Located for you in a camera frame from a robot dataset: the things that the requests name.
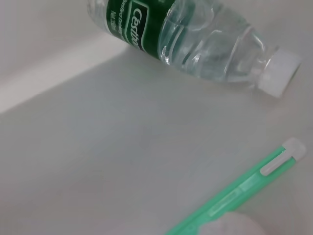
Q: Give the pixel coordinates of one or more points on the clear green-label water bottle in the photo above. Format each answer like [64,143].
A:
[195,49]

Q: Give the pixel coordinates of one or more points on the green pen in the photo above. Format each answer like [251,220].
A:
[232,195]

